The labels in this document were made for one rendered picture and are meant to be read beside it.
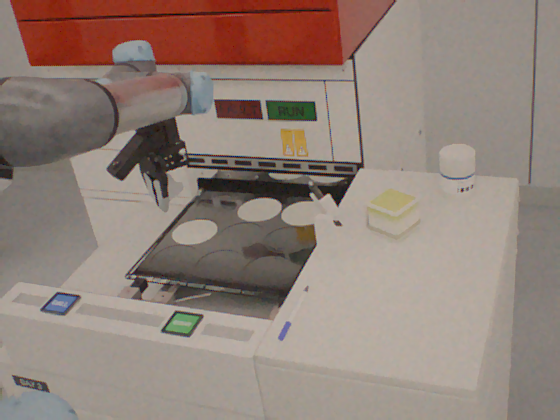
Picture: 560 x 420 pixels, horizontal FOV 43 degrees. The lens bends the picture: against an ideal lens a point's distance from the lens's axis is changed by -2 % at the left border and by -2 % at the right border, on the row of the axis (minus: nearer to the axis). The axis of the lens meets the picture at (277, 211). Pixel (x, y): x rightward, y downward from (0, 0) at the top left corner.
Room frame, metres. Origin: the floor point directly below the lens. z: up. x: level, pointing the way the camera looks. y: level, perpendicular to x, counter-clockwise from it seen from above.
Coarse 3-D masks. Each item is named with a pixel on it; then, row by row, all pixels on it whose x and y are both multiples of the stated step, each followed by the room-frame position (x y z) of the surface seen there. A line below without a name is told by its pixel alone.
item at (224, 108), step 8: (216, 104) 1.56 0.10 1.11; (224, 104) 1.55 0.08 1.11; (232, 104) 1.54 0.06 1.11; (240, 104) 1.53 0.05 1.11; (248, 104) 1.53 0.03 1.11; (256, 104) 1.52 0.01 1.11; (224, 112) 1.55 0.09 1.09; (232, 112) 1.55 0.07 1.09; (240, 112) 1.54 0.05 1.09; (248, 112) 1.53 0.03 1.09; (256, 112) 1.52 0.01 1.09
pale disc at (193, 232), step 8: (184, 224) 1.40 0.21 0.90; (192, 224) 1.40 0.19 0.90; (200, 224) 1.39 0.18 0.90; (208, 224) 1.39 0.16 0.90; (176, 232) 1.37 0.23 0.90; (184, 232) 1.37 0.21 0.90; (192, 232) 1.36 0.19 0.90; (200, 232) 1.36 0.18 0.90; (208, 232) 1.35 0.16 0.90; (216, 232) 1.35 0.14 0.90; (176, 240) 1.34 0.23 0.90; (184, 240) 1.33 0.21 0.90; (192, 240) 1.33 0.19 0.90; (200, 240) 1.32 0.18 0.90
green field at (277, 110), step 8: (272, 104) 1.50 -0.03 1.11; (280, 104) 1.49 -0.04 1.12; (288, 104) 1.48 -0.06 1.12; (296, 104) 1.48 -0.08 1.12; (304, 104) 1.47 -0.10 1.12; (312, 104) 1.46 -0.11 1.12; (272, 112) 1.50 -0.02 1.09; (280, 112) 1.49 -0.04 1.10; (288, 112) 1.48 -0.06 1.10; (296, 112) 1.48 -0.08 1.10; (304, 112) 1.47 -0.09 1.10; (312, 112) 1.46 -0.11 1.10
